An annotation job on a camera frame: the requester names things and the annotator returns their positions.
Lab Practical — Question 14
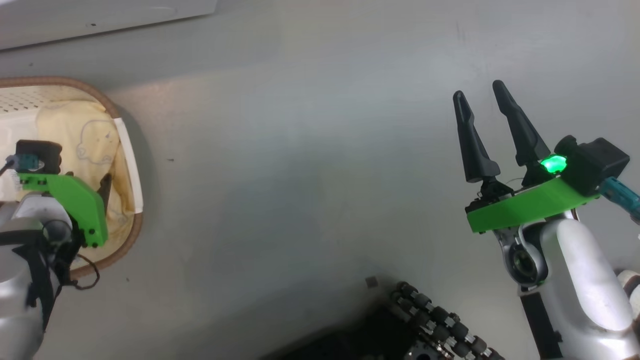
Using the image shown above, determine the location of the white front-load washing machine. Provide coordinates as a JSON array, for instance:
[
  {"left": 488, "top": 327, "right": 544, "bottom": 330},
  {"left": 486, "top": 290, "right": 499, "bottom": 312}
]
[{"left": 0, "top": 0, "right": 219, "bottom": 51}]

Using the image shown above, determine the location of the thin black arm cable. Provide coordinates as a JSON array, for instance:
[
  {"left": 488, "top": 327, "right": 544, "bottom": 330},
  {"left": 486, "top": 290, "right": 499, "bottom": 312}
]
[{"left": 67, "top": 251, "right": 101, "bottom": 291}]

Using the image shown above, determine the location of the cream perforated laundry basket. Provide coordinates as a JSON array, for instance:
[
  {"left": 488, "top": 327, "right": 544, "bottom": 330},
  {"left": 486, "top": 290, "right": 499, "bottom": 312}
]
[{"left": 0, "top": 76, "right": 144, "bottom": 280}]

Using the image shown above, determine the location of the teal left camera cable plug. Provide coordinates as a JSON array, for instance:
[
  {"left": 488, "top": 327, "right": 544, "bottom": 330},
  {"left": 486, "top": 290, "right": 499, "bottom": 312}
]
[{"left": 0, "top": 153, "right": 42, "bottom": 177}]

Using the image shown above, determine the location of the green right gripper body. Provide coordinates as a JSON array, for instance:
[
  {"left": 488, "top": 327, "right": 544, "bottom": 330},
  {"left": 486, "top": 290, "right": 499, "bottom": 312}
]
[{"left": 465, "top": 154, "right": 601, "bottom": 235}]

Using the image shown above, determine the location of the teal right camera cable plug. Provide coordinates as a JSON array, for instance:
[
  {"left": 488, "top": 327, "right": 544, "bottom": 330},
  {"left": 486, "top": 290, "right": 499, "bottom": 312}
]
[{"left": 599, "top": 177, "right": 640, "bottom": 224}]

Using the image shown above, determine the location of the teal camera cable plug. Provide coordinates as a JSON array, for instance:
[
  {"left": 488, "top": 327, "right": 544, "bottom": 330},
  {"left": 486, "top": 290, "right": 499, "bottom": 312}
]
[
  {"left": 0, "top": 153, "right": 42, "bottom": 177},
  {"left": 599, "top": 177, "right": 640, "bottom": 224}
]

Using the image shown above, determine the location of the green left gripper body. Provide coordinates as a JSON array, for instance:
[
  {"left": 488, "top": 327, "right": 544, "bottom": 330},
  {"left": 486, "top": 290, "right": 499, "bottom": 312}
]
[{"left": 17, "top": 172, "right": 109, "bottom": 249}]

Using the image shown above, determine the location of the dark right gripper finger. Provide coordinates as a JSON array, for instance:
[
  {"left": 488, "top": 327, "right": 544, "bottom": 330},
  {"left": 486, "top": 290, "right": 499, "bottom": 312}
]
[
  {"left": 452, "top": 90, "right": 501, "bottom": 184},
  {"left": 492, "top": 79, "right": 551, "bottom": 187}
]

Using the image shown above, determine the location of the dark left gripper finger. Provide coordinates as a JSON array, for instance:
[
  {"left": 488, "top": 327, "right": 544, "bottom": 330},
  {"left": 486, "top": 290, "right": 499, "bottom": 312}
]
[{"left": 97, "top": 172, "right": 113, "bottom": 211}]

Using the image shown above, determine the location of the cream bear print garment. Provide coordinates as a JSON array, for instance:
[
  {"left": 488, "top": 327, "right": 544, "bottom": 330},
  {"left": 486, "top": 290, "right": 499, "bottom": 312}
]
[{"left": 36, "top": 100, "right": 137, "bottom": 247}]

